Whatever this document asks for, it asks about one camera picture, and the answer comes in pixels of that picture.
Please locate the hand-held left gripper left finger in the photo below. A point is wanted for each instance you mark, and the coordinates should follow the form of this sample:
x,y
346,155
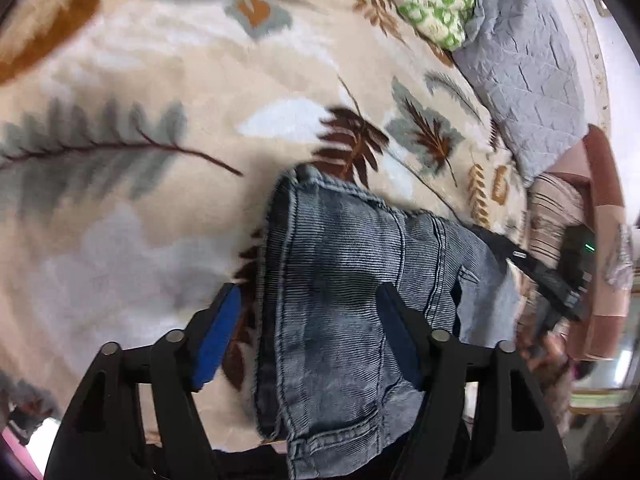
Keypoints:
x,y
217,342

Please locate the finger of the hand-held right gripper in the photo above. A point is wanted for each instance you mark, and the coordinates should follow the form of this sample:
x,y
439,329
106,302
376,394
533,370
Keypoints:
x,y
505,250

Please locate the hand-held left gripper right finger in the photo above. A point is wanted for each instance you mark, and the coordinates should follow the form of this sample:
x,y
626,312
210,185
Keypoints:
x,y
400,342

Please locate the grey denim pants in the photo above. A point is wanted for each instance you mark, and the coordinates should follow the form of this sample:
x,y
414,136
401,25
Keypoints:
x,y
340,285

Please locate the person's right hand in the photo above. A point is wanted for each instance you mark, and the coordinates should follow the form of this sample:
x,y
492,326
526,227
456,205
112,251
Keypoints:
x,y
552,355

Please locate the striped floral cushion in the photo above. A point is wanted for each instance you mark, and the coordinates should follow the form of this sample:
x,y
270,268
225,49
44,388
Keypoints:
x,y
555,215

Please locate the grey quilted pillow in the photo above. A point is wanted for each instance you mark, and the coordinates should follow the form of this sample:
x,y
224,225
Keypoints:
x,y
530,75

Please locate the leaf print blanket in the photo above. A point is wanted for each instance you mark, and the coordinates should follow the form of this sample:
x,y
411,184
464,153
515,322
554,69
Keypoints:
x,y
150,85

